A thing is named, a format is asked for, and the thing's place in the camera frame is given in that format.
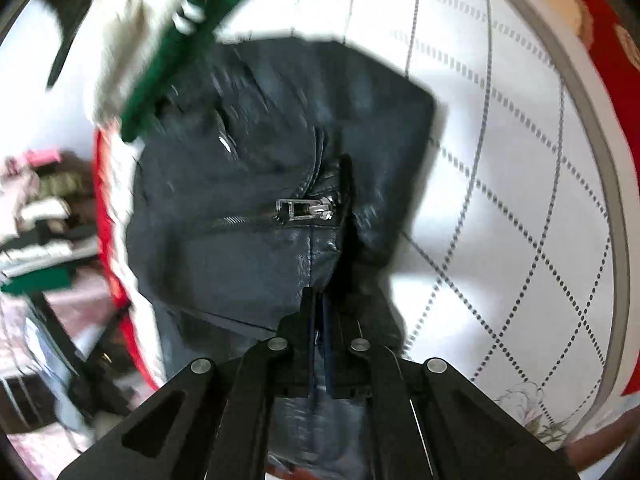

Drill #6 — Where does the white quilted bedspread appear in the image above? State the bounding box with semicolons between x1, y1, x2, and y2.
215;0;628;448

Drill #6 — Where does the black cap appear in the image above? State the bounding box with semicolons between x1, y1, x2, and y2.
30;0;98;91

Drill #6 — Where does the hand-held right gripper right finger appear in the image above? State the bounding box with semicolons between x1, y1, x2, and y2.
322;292;583;480

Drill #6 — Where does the black leather jacket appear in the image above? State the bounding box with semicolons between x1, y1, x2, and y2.
125;37;436;471

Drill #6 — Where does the green white striped garment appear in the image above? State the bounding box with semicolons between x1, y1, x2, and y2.
85;0;286;143

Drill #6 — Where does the pile of folded clothes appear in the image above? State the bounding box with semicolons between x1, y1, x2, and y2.
0;147;108;296

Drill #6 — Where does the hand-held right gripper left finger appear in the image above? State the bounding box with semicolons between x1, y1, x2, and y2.
57;287;318;480

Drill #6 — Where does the red patterned blanket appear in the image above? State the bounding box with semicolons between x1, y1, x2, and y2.
515;0;640;241

